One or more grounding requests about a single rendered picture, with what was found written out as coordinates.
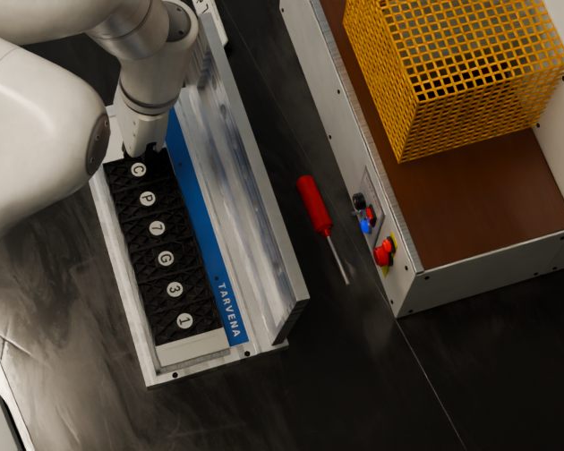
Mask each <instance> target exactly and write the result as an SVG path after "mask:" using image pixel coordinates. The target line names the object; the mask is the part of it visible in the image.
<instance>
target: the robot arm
mask: <svg viewBox="0 0 564 451"><path fill-rule="evenodd" d="M82 32H85V33H86V34H87V35H88V36H90V37H91V38H92V39H93V40H94V41H95V42H97V43H98V44H99V45H100V46H101V47H103V48H104V49H105V50H106V51H107V52H108V53H110V54H111V55H114V56H116V58H117V59H118V61H119V62H120V64H121V66H122V67H121V72H120V76H119V80H118V85H117V88H116V91H115V97H114V110H115V116H116V119H117V122H118V125H119V128H120V132H121V134H122V137H123V143H122V147H121V150H122V152H123V155H124V157H131V158H137V157H141V160H142V162H143V164H144V163H149V162H151V161H152V153H153V146H154V149H155V151H156V152H157V153H159V152H160V150H161V149H162V147H163V145H164V141H165V137H166V134H167V124H168V117H169V109H170V108H172V107H173V106H174V105H175V103H176V102H177V100H178V98H179V95H180V92H181V89H182V86H183V83H184V78H185V75H186V72H187V69H188V65H189V63H190V60H191V57H192V51H193V49H194V46H195V42H196V39H197V37H198V33H199V23H198V20H197V18H196V15H195V14H194V12H193V11H192V9H191V8H190V7H189V6H188V5H186V4H185V3H183V2H181V1H180V0H0V242H1V241H2V239H3V238H4V237H5V235H6V234H7V233H8V232H9V231H10V230H11V229H12V228H14V227H15V226H16V225H17V224H19V223H20V222H21V221H22V220H23V219H25V218H27V217H29V216H31V215H32V214H34V213H36V212H38V211H39V210H41V209H43V208H45V207H47V206H49V205H51V204H53V203H55V202H57V201H59V200H61V199H63V198H65V197H67V196H69V195H71V194H73V193H74V192H76V191H78V190H79V189H80V188H81V187H82V186H83V185H84V184H86V183H87V182H88V181H89V180H90V178H91V177H92V176H93V175H94V174H95V173H96V172H97V171H98V168H99V167H100V165H101V163H102V161H103V159H104V157H106V154H107V147H108V143H109V137H110V135H111V130H110V122H109V117H108V113H107V109H106V107H105V105H104V103H103V100H102V99H101V97H100V96H99V94H98V93H97V92H96V91H95V90H94V89H93V88H92V87H91V86H90V85H89V84H88V83H87V82H86V81H85V80H83V79H82V78H80V77H79V76H77V75H75V74H73V73H72V72H69V71H68V70H66V69H65V68H63V67H61V66H59V65H57V64H54V63H52V62H50V61H48V60H47V59H44V58H42V57H40V56H38V55H35V54H33V53H31V52H29V51H27V50H25V49H23V48H22V47H18V46H23V45H28V44H34V43H39V42H45V41H49V40H54V39H58V38H66V37H70V36H73V35H77V34H80V33H82Z"/></svg>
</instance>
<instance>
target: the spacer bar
mask: <svg viewBox="0 0 564 451"><path fill-rule="evenodd" d="M156 348H157V352H158V358H159V361H160V364H161V368H165V367H167V366H170V365H174V364H177V363H180V362H185V361H189V360H191V359H195V358H198V357H201V356H204V355H207V354H210V353H215V352H219V351H222V350H225V349H228V348H229V350H230V347H229V343H228V341H227V338H226V332H225V330H224V328H219V329H215V330H212V331H209V332H206V333H202V334H199V335H196V336H190V337H187V338H184V339H181V340H177V341H174V342H171V343H168V344H164V345H159V346H156Z"/></svg>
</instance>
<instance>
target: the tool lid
mask: <svg viewBox="0 0 564 451"><path fill-rule="evenodd" d="M198 23H199V33H198V37H197V39H196V42H195V46H194V49H193V51H192V57H191V60H190V63H189V65H188V69H187V72H186V75H185V78H184V83H185V86H186V88H187V90H189V91H190V94H191V97H192V102H193V104H194V108H193V110H194V113H195V115H196V118H197V122H198V125H199V127H200V130H201V135H202V136H201V137H202V140H203V143H204V146H205V149H206V151H207V154H208V157H209V162H210V165H211V168H212V171H213V172H214V173H215V176H216V179H217V182H218V187H219V189H220V192H221V195H222V197H224V198H225V201H226V205H227V208H228V211H229V214H230V215H229V219H230V222H231V225H232V227H233V231H234V234H235V239H236V241H237V244H238V247H239V252H240V255H241V258H242V262H243V264H244V269H245V272H246V275H247V277H248V280H249V283H250V286H251V288H252V290H253V293H254V296H255V299H256V302H257V304H258V307H259V310H260V312H262V315H263V318H264V320H265V323H266V326H267V329H268V331H269V333H268V338H269V342H270V345H271V346H272V345H279V344H283V343H284V341H285V339H286V337H287V335H288V334H289V332H290V330H291V329H292V327H293V325H294V324H295V322H296V321H297V319H298V318H299V316H300V314H301V313H302V311H303V309H304V307H305V305H306V304H307V302H308V301H309V300H310V295H309V293H308V290H307V287H306V284H305V282H304V280H303V275H302V272H301V269H300V267H299V264H298V261H297V259H296V256H295V252H294V249H293V246H292V243H291V241H290V239H289V236H288V233H287V230H286V226H285V223H284V220H283V218H282V216H281V213H280V210H279V207H278V203H277V200H276V197H275V195H274V192H273V190H272V187H271V184H270V181H269V177H268V174H267V172H266V169H265V166H264V164H263V161H262V158H261V153H260V151H259V149H258V146H257V143H256V140H255V138H254V135H253V132H252V128H251V126H250V123H249V120H248V117H247V114H246V112H245V109H244V105H243V102H242V100H241V97H240V94H239V91H238V88H237V86H236V83H235V79H234V76H233V74H232V71H231V68H230V65H229V62H228V61H227V58H226V53H225V50H224V48H223V45H222V42H221V39H220V37H219V35H218V30H217V27H216V24H215V22H214V19H213V16H212V14H211V13H200V14H199V18H198Z"/></svg>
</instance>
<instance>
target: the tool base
mask: <svg viewBox="0 0 564 451"><path fill-rule="evenodd" d="M193 108H194V104H193V102H192V97H191V94H190V91H189V90H187V88H182V89H181V92H180V95H179V98H178V100H177V102H176V103H175V109H176V112H177V114H178V117H179V120H180V123H181V126H182V129H183V132H184V137H185V139H186V142H187V145H188V148H189V151H190V154H191V157H192V162H193V164H194V167H195V170H196V173H197V176H198V179H199V182H200V185H201V189H202V192H203V195H204V198H205V201H206V204H207V207H208V210H209V214H210V217H211V220H212V223H213V226H214V229H215V232H216V235H217V238H218V242H219V245H220V248H221V251H222V254H223V257H224V260H225V263H226V267H227V270H228V273H229V276H230V279H231V282H232V285H233V288H234V290H235V295H236V298H237V301H238V304H239V307H240V310H241V312H242V315H243V318H244V323H245V326H246V329H247V332H248V335H249V338H250V341H249V343H247V344H244V345H238V346H236V347H232V348H230V355H227V356H224V357H221V358H217V359H215V360H211V361H208V362H203V363H200V364H197V365H193V366H191V367H187V368H184V369H181V370H176V371H173V372H169V373H167V374H164V375H160V376H156V372H155V370H154V366H153V363H152V360H151V357H150V351H149V348H148V345H147V341H146V338H145V335H144V332H143V328H142V325H141V320H140V316H139V313H138V310H137V307H136V303H135V300H134V297H133V294H132V288H131V285H130V282H129V278H128V276H127V272H126V269H125V265H124V260H123V257H122V253H121V251H120V247H119V244H118V241H117V238H116V234H115V229H114V226H113V222H112V219H111V216H110V213H109V209H108V206H107V201H106V197H105V194H104V191H103V188H102V184H101V181H100V178H99V175H98V171H97V172H96V173H95V174H94V175H93V176H92V177H91V178H90V180H89V184H90V189H91V192H92V196H93V199H94V202H95V205H96V209H97V212H98V218H99V221H100V224H101V227H102V231H103V234H104V237H105V241H106V244H107V249H108V253H109V256H110V259H111V262H112V266H113V269H114V272H115V278H116V282H117V284H118V288H119V291H120V294H121V297H122V301H123V305H124V310H125V313H126V317H127V319H128V323H129V326H130V330H131V332H132V339H133V342H134V345H135V348H136V352H137V354H138V358H139V361H140V365H141V370H142V374H143V377H144V380H145V383H146V387H147V389H148V391H149V390H151V389H155V388H158V387H163V386H166V385H169V384H173V383H176V382H178V381H182V380H185V379H190V378H193V377H196V376H200V375H202V374H206V373H209V372H212V371H215V370H220V369H224V368H226V367H229V366H233V365H236V364H238V363H242V362H247V361H250V360H253V359H256V358H260V357H262V356H266V355H269V354H272V353H277V352H280V351H284V350H286V349H288V346H289V344H288V342H287V339H285V341H284V343H283V344H279V345H272V346H271V345H270V342H269V338H268V333H269V331H268V329H267V326H266V323H265V320H264V318H263V315H262V312H260V310H259V307H258V304H257V302H256V299H255V296H254V293H253V290H252V288H251V286H250V283H249V280H248V277H247V275H246V272H245V269H244V264H243V262H242V258H241V255H240V252H239V247H238V244H237V241H236V239H235V234H234V231H233V227H232V225H231V222H230V219H229V215H230V214H229V211H228V208H227V205H226V201H225V198H224V197H222V195H221V192H220V189H219V187H218V182H217V179H216V176H215V173H214V172H213V171H212V168H211V165H210V162H209V157H208V154H207V151H206V149H205V146H204V143H203V140H202V137H201V136H202V135H201V130H200V127H199V125H198V122H197V118H196V115H195V113H194V110H193ZM101 165H102V163H101ZM102 169H103V172H104V168H103V165H102ZM104 176H105V178H106V175H105V172H104ZM106 181H107V179H106ZM107 187H108V184H107ZM108 190H109V187H108ZM109 193H110V191H109ZM110 197H111V200H112V203H113V206H114V210H115V205H114V202H113V199H112V196H111V193H110ZM115 215H116V218H117V222H118V225H119V228H120V231H121V234H122V237H123V240H124V236H123V233H122V229H121V226H120V224H119V221H118V217H117V214H116V211H115ZM124 246H125V249H126V252H127V256H128V259H129V262H130V265H131V269H132V263H131V261H130V257H129V254H128V250H127V248H126V244H125V241H124ZM132 274H133V277H134V281H135V284H136V287H137V290H138V293H139V296H140V299H141V295H140V292H139V288H138V286H137V282H136V279H135V275H134V273H133V269H132ZM141 305H142V308H143V304H142V301H141ZM143 311H144V315H145V318H146V321H147V324H148V328H149V331H150V326H149V322H148V320H147V317H146V314H145V310H144V308H143ZM150 336H151V340H152V343H153V345H154V349H155V352H156V356H157V358H158V354H157V350H156V347H155V344H154V341H153V337H152V334H151V332H150ZM246 351H249V352H250V353H251V354H250V356H248V357H247V356H245V355H244V353H245V352H246ZM158 364H159V368H160V369H161V365H160V362H159V359H158ZM174 372H176V373H177V374H178V377H177V378H173V377H172V374H173V373H174Z"/></svg>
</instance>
